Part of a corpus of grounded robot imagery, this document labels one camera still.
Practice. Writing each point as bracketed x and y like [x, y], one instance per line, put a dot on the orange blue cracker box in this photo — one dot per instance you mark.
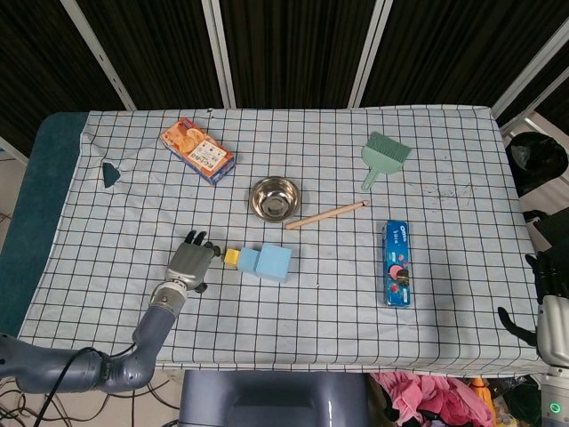
[195, 149]

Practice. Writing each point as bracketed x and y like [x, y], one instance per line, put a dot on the medium blue foam cube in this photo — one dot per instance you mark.
[249, 262]

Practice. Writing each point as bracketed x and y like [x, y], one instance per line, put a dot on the green hand brush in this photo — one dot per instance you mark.
[382, 155]

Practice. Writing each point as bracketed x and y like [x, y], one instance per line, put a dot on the large blue foam cube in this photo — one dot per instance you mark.
[275, 264]

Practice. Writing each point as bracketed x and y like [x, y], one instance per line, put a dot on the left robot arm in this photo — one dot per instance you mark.
[151, 329]

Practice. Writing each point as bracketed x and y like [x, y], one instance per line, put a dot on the stainless steel bowl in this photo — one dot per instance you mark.
[274, 200]

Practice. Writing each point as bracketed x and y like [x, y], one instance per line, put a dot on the wooden rolling stick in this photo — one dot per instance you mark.
[326, 215]

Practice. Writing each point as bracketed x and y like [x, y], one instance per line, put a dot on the white checked tablecloth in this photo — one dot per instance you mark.
[338, 311]

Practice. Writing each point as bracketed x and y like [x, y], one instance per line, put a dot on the teal table pad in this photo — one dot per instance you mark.
[44, 200]

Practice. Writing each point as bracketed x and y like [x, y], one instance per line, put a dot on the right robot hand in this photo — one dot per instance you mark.
[553, 329]

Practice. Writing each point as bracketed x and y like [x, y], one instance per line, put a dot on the blue Oreo box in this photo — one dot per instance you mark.
[398, 262]

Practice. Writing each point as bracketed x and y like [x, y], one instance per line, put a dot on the small yellow foam cube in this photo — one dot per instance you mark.
[231, 259]

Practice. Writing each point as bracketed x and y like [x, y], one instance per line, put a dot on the black plastic bag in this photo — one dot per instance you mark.
[538, 160]

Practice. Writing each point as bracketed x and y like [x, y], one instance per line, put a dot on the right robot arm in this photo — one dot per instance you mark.
[553, 396]

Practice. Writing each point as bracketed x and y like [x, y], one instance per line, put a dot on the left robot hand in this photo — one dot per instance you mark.
[189, 262]

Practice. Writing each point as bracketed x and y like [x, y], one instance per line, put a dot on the pink crumpled cloth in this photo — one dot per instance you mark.
[427, 400]

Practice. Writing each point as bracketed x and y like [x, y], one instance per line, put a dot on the white partition frame post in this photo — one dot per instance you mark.
[529, 66]
[98, 53]
[220, 53]
[371, 53]

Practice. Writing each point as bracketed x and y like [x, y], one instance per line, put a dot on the grey robot torso base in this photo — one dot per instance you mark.
[271, 400]

